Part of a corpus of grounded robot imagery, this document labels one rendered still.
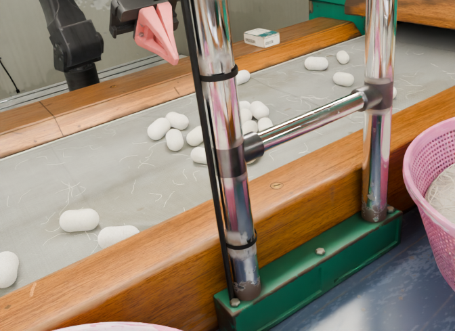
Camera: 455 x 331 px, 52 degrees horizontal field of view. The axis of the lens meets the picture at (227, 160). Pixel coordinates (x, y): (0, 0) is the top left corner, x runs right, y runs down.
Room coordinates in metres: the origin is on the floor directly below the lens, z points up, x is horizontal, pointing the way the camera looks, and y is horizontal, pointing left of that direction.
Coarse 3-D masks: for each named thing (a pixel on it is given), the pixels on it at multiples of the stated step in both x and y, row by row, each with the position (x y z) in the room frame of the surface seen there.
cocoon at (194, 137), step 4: (196, 128) 0.51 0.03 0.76; (200, 128) 0.51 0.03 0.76; (192, 132) 0.50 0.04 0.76; (196, 132) 0.51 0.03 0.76; (200, 132) 0.51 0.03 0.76; (188, 136) 0.50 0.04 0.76; (192, 136) 0.50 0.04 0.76; (196, 136) 0.50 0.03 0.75; (200, 136) 0.50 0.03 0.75; (188, 140) 0.50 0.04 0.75; (192, 140) 0.50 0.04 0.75; (196, 140) 0.50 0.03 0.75; (200, 140) 0.50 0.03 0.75; (192, 144) 0.50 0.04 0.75; (196, 144) 0.50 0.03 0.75
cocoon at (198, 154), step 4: (196, 148) 0.46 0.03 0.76; (200, 148) 0.46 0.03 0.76; (192, 152) 0.46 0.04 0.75; (196, 152) 0.46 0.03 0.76; (200, 152) 0.45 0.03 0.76; (204, 152) 0.45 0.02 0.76; (192, 156) 0.46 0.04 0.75; (196, 156) 0.45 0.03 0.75; (200, 156) 0.45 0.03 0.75; (204, 156) 0.45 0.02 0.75; (196, 160) 0.45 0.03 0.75; (200, 160) 0.45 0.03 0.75; (204, 160) 0.45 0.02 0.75
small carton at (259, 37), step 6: (252, 30) 0.85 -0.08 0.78; (258, 30) 0.84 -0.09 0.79; (264, 30) 0.84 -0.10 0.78; (270, 30) 0.83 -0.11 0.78; (246, 36) 0.84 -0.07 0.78; (252, 36) 0.82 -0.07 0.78; (258, 36) 0.81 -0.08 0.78; (264, 36) 0.80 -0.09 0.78; (270, 36) 0.80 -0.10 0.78; (276, 36) 0.81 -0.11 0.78; (246, 42) 0.84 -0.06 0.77; (252, 42) 0.82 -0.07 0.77; (258, 42) 0.81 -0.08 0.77; (264, 42) 0.79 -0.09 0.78; (270, 42) 0.80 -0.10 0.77; (276, 42) 0.81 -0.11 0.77
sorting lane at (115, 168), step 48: (336, 48) 0.82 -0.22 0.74; (432, 48) 0.75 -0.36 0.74; (192, 96) 0.68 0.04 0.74; (240, 96) 0.65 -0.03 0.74; (288, 96) 0.62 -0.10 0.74; (336, 96) 0.60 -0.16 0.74; (48, 144) 0.57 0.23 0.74; (96, 144) 0.55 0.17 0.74; (144, 144) 0.53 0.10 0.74; (288, 144) 0.48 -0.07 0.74; (0, 192) 0.46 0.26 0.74; (48, 192) 0.44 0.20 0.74; (96, 192) 0.43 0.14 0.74; (144, 192) 0.41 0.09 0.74; (192, 192) 0.40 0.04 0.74; (0, 240) 0.36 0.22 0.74; (48, 240) 0.35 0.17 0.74; (96, 240) 0.34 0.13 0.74; (0, 288) 0.30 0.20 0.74
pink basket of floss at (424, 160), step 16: (432, 128) 0.41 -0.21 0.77; (448, 128) 0.42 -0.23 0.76; (416, 144) 0.39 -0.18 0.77; (432, 144) 0.40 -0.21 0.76; (448, 144) 0.41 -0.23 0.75; (416, 160) 0.38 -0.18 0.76; (432, 160) 0.40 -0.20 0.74; (448, 160) 0.41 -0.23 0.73; (416, 176) 0.36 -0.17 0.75; (432, 176) 0.39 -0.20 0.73; (416, 192) 0.31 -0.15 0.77; (432, 208) 0.28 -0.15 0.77; (432, 224) 0.29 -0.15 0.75; (448, 224) 0.26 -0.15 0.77; (432, 240) 0.30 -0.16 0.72; (448, 240) 0.27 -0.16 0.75; (448, 256) 0.28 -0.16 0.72; (448, 272) 0.29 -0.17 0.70
